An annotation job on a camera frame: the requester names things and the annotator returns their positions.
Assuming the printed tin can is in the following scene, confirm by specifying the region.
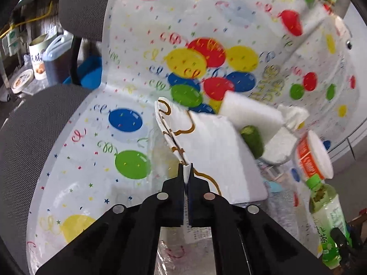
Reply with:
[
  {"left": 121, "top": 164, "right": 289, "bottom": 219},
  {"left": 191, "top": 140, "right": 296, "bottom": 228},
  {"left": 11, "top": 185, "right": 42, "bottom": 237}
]
[{"left": 28, "top": 33, "right": 49, "bottom": 81}]

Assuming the grey mesh office chair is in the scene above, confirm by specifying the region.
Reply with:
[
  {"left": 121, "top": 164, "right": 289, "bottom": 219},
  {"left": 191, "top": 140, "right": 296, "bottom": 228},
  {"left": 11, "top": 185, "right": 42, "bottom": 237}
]
[{"left": 0, "top": 0, "right": 121, "bottom": 275}]

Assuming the round lidded food container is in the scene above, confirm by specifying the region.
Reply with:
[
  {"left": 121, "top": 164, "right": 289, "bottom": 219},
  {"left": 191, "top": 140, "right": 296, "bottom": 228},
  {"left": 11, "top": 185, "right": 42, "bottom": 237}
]
[{"left": 11, "top": 69, "right": 35, "bottom": 94}]

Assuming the orange instant noodle bowl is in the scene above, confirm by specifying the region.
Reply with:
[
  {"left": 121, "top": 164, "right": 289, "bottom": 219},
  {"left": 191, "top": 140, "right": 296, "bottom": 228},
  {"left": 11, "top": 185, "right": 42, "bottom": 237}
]
[{"left": 294, "top": 130, "right": 334, "bottom": 182}]

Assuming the balloon print plastic sheet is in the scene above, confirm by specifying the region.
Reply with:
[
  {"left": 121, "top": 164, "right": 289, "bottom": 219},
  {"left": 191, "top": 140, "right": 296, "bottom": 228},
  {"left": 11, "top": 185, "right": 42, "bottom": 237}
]
[{"left": 26, "top": 0, "right": 362, "bottom": 275}]

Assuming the white tissue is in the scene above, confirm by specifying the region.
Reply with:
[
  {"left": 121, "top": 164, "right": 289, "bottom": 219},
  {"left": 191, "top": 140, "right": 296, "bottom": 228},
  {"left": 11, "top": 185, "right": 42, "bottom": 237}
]
[{"left": 277, "top": 104, "right": 310, "bottom": 134}]

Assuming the blue plastic object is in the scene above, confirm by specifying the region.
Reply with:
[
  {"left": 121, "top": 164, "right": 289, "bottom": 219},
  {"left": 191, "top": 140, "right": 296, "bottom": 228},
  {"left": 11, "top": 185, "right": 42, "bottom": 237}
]
[{"left": 64, "top": 56, "right": 103, "bottom": 90}]

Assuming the white paper bag gold print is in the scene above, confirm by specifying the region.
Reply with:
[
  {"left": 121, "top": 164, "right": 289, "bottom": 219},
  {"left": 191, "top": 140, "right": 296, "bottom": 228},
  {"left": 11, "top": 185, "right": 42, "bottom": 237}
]
[{"left": 154, "top": 98, "right": 269, "bottom": 204}]

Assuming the white foam block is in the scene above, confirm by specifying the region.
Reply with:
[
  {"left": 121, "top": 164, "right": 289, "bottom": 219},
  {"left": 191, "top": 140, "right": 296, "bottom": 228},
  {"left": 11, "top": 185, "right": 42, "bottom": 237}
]
[{"left": 219, "top": 91, "right": 287, "bottom": 146}]

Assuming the clear plastic bag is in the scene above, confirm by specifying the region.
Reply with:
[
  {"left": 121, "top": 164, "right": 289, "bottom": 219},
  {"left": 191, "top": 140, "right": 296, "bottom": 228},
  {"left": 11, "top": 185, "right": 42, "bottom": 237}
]
[{"left": 156, "top": 159, "right": 313, "bottom": 275}]

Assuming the yellow cable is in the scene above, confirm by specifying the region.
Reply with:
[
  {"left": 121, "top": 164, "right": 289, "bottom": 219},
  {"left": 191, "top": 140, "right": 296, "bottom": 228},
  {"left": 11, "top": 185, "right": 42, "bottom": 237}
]
[{"left": 0, "top": 1, "right": 55, "bottom": 39}]

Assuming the plastic jug with dark liquid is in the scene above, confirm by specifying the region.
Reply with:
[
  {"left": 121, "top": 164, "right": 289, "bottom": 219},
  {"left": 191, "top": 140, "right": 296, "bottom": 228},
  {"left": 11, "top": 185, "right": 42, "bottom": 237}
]
[{"left": 43, "top": 34, "right": 75, "bottom": 86}]

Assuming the white foam piece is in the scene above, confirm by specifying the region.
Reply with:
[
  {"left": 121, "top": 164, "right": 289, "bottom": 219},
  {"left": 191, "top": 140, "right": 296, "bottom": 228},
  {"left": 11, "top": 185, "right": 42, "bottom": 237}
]
[{"left": 259, "top": 127, "right": 299, "bottom": 165}]

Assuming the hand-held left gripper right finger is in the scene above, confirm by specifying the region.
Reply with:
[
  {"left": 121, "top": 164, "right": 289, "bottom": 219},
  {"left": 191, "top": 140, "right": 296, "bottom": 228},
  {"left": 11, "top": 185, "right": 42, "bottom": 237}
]
[{"left": 188, "top": 163, "right": 331, "bottom": 275}]

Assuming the green tea plastic bottle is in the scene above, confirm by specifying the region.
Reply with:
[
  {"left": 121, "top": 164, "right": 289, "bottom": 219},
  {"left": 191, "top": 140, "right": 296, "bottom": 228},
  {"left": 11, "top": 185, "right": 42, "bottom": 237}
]
[{"left": 305, "top": 175, "right": 353, "bottom": 270}]

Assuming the green cucumber piece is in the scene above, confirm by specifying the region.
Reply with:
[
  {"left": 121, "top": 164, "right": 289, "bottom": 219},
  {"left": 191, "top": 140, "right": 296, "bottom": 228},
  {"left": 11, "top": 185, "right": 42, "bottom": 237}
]
[{"left": 240, "top": 125, "right": 264, "bottom": 159}]

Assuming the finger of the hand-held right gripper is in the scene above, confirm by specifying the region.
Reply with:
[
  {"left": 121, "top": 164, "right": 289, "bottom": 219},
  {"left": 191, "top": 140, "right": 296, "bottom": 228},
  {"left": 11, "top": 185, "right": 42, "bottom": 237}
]
[{"left": 330, "top": 227, "right": 354, "bottom": 264}]

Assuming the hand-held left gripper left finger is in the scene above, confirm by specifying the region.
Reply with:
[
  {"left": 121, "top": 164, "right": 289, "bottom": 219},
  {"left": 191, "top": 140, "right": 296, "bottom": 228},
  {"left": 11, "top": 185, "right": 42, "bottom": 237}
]
[{"left": 34, "top": 163, "right": 184, "bottom": 275}]

